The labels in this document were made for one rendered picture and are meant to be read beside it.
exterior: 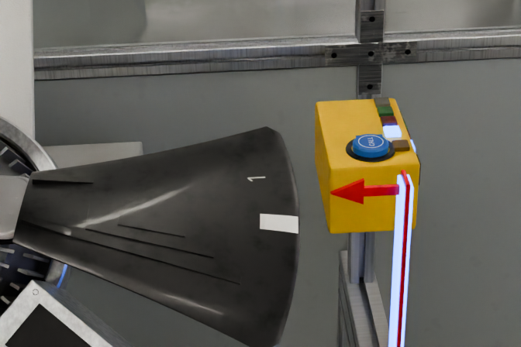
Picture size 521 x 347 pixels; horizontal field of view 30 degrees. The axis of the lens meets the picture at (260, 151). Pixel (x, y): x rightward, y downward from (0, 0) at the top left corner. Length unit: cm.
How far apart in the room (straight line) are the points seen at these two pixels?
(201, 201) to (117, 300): 98
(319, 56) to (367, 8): 11
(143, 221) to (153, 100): 78
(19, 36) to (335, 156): 37
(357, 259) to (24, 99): 45
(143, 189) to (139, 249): 7
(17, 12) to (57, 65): 45
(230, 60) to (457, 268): 58
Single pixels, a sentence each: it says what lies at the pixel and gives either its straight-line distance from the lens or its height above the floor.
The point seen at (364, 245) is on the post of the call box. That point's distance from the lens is 121.
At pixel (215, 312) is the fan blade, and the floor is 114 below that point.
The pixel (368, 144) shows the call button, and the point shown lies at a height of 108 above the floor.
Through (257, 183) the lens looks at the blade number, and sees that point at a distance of 84.
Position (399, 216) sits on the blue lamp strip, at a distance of 83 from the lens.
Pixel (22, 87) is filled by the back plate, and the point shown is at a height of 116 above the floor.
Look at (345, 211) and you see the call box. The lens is 109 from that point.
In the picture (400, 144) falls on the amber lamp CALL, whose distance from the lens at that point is 109.
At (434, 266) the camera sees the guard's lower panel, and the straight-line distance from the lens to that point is 179.
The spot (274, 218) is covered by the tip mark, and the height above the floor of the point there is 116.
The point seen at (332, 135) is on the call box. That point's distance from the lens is 112.
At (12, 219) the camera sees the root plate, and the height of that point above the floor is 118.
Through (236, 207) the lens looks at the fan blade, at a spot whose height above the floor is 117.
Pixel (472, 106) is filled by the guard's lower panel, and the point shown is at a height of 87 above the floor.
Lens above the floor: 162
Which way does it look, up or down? 30 degrees down
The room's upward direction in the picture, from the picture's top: 2 degrees counter-clockwise
